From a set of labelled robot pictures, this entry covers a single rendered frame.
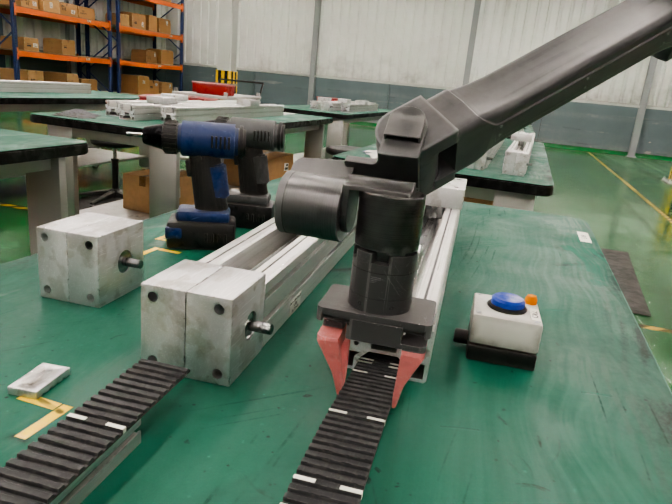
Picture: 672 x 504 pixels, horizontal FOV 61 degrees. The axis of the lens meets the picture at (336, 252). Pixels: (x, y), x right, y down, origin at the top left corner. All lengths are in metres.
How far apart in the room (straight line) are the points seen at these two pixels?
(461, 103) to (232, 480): 0.38
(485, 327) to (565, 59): 0.30
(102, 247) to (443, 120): 0.45
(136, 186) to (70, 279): 2.87
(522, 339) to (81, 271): 0.55
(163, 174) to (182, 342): 2.51
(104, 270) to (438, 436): 0.46
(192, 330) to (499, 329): 0.35
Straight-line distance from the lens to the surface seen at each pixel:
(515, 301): 0.72
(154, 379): 0.55
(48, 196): 2.43
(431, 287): 0.68
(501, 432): 0.59
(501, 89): 0.58
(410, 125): 0.51
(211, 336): 0.58
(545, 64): 0.61
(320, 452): 0.46
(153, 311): 0.60
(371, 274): 0.49
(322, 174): 0.52
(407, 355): 0.50
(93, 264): 0.77
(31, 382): 0.62
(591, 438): 0.62
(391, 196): 0.47
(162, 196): 3.11
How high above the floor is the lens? 1.08
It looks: 17 degrees down
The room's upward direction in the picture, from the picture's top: 5 degrees clockwise
